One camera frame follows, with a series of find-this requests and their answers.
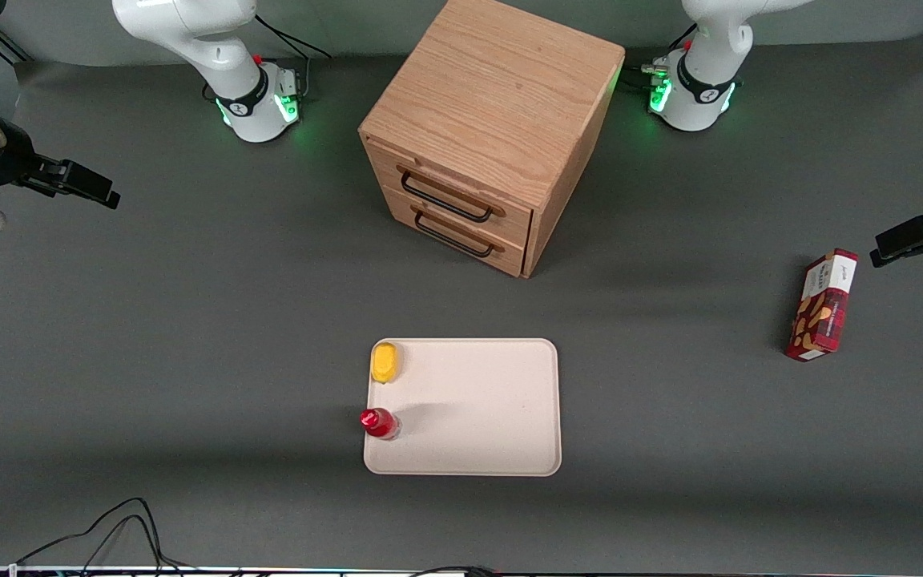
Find black metal drawer handle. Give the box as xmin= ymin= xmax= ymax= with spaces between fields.
xmin=400 ymin=170 xmax=495 ymax=224
xmin=413 ymin=211 xmax=495 ymax=260

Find red ketchup bottle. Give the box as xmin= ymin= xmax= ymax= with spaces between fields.
xmin=359 ymin=407 xmax=401 ymax=442

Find black arm base cable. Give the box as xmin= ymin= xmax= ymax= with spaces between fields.
xmin=620 ymin=24 xmax=699 ymax=91
xmin=253 ymin=14 xmax=333 ymax=99

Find yellow mustard bottle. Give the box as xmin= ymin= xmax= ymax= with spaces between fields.
xmin=370 ymin=342 xmax=403 ymax=385

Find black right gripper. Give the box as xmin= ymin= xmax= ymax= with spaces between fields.
xmin=0 ymin=111 xmax=123 ymax=211

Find oak wooden drawer cabinet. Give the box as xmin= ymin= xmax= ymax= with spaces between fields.
xmin=358 ymin=0 xmax=626 ymax=280

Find black floor cable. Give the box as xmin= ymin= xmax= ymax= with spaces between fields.
xmin=16 ymin=497 xmax=214 ymax=576

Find beige plastic tray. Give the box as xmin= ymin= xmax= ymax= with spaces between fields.
xmin=363 ymin=337 xmax=563 ymax=478

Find red plaid cookie box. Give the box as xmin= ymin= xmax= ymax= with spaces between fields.
xmin=784 ymin=248 xmax=860 ymax=363

